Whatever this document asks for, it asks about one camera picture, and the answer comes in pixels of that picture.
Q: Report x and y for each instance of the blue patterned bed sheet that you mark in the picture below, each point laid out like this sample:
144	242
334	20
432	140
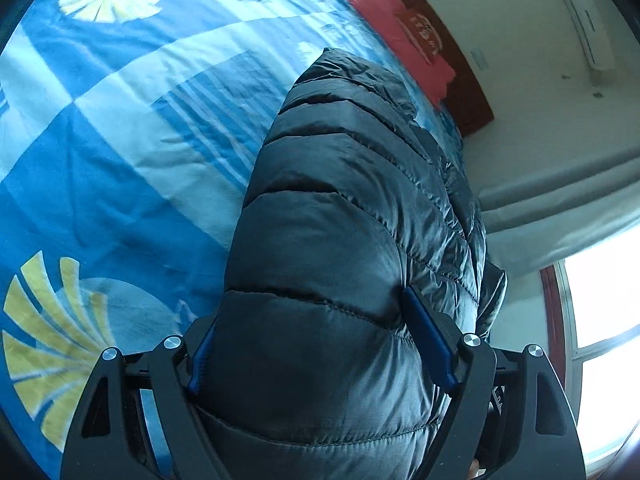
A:
129	130

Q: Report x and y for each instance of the white wall air conditioner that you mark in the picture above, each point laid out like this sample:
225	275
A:
592	34

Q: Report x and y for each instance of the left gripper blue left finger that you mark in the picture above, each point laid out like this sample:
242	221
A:
108	436

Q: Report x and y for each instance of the dark wooden headboard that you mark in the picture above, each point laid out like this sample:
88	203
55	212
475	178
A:
465	100

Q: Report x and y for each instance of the red pillow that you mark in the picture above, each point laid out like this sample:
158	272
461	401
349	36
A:
433	79

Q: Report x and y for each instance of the small embroidered brown cushion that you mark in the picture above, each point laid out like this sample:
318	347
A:
421	34

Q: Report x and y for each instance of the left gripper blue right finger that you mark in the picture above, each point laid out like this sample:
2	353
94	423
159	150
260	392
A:
507	411

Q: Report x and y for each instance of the grey right window curtain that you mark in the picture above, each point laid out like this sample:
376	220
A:
534	222

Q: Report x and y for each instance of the black quilted down jacket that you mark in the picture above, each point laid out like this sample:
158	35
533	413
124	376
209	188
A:
310	371

